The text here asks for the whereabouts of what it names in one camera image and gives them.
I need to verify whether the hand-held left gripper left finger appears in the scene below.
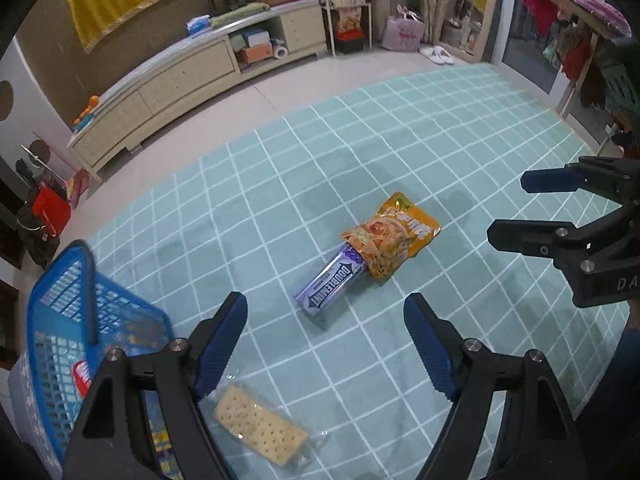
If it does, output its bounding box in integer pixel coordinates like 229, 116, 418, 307
62, 291, 249, 480

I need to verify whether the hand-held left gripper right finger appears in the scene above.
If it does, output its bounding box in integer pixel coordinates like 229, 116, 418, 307
403, 292, 588, 480

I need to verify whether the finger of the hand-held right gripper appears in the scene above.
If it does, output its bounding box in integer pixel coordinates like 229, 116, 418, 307
486, 219, 587, 259
520, 156, 640, 202

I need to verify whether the clear cracker packet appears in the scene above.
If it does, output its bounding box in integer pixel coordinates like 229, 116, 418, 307
207, 382, 328, 468

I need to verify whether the purple chewing gum pack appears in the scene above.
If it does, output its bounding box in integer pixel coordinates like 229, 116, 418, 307
293, 240, 368, 317

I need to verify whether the blue plastic basket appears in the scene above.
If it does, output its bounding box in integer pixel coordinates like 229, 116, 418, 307
27, 240, 176, 467

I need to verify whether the wooden table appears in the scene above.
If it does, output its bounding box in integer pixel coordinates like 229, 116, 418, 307
510, 0, 632, 117

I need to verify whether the pink cloth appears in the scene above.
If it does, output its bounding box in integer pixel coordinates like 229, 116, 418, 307
550, 0, 632, 38

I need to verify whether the standing mirror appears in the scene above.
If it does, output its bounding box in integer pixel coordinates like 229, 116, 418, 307
440, 0, 503, 63

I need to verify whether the teal checked mat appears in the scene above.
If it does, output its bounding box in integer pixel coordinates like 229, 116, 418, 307
85, 62, 632, 480

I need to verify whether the pink bag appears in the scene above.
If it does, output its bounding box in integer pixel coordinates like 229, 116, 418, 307
382, 5, 426, 52

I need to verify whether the black bag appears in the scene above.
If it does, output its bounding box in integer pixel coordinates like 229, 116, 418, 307
15, 200, 61, 268

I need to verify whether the red and black box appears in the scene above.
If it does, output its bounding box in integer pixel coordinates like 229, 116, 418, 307
334, 30, 365, 55

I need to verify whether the yellow snack box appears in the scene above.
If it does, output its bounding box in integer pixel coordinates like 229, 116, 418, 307
337, 6, 363, 36

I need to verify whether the white metal rack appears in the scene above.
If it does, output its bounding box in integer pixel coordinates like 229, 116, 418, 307
295, 0, 373, 56

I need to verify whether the beige low cabinet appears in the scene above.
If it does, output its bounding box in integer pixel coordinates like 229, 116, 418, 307
66, 0, 328, 181

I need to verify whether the orange toy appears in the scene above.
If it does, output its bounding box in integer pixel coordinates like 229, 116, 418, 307
72, 95, 101, 128

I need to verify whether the orange box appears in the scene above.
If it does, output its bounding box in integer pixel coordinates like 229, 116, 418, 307
236, 45, 275, 65

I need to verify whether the white and blue box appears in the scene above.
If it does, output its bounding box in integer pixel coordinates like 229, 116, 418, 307
242, 27, 271, 51

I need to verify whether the green rolled cloth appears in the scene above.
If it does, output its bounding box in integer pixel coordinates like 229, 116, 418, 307
210, 1, 272, 28

